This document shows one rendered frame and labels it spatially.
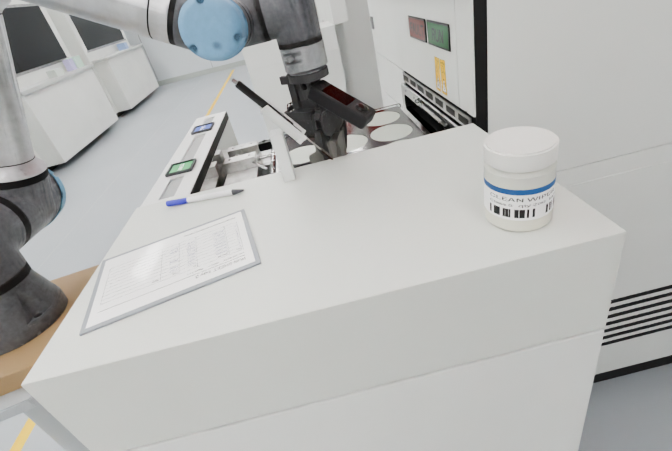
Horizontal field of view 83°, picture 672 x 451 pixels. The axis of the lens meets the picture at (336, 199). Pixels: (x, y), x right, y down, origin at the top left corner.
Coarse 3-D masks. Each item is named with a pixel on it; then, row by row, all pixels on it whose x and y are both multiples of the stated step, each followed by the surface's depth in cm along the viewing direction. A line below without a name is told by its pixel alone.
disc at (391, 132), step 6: (384, 126) 93; (390, 126) 93; (396, 126) 92; (402, 126) 91; (408, 126) 90; (372, 132) 92; (378, 132) 91; (384, 132) 90; (390, 132) 89; (396, 132) 89; (402, 132) 88; (408, 132) 87; (372, 138) 89; (378, 138) 88; (384, 138) 87; (390, 138) 86; (396, 138) 86
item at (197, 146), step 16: (224, 112) 114; (192, 128) 107; (192, 144) 95; (208, 144) 91; (176, 160) 86; (160, 176) 80; (176, 176) 78; (192, 176) 76; (160, 192) 73; (176, 192) 71
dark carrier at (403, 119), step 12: (396, 108) 103; (396, 120) 95; (408, 120) 93; (348, 132) 95; (360, 132) 93; (420, 132) 86; (288, 144) 97; (300, 144) 95; (312, 144) 93; (372, 144) 86; (384, 144) 84; (276, 168) 86
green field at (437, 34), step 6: (432, 24) 75; (432, 30) 76; (438, 30) 73; (444, 30) 70; (432, 36) 76; (438, 36) 73; (444, 36) 70; (432, 42) 77; (438, 42) 74; (444, 42) 71
